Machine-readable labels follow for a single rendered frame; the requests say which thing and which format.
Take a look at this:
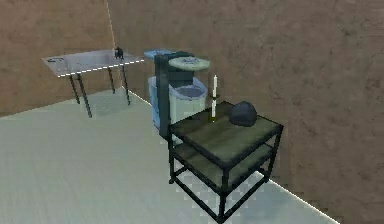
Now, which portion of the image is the white twin trash can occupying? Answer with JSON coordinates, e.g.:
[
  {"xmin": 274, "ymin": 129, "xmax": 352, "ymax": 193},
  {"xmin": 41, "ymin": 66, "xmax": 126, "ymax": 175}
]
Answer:
[{"xmin": 143, "ymin": 49, "xmax": 212, "ymax": 140}]

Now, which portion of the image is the black framed wooden side table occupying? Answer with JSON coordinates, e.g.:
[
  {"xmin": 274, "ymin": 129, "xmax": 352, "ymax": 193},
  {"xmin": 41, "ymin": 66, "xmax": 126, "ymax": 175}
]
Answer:
[{"xmin": 167, "ymin": 100, "xmax": 285, "ymax": 224}]

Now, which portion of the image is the grey metal table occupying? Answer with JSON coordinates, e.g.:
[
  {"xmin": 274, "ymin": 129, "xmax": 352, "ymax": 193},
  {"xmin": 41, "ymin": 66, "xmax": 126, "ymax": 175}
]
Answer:
[{"xmin": 41, "ymin": 49, "xmax": 146, "ymax": 119}]

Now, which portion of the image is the dark grey dome object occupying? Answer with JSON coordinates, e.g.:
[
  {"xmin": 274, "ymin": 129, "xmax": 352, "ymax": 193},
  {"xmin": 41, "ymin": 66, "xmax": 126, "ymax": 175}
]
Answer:
[{"xmin": 228, "ymin": 100, "xmax": 258, "ymax": 128}]

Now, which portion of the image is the white candle on holder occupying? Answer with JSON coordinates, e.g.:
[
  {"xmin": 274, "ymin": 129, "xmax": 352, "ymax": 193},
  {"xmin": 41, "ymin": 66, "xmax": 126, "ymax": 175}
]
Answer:
[{"xmin": 207, "ymin": 74, "xmax": 221, "ymax": 124}]

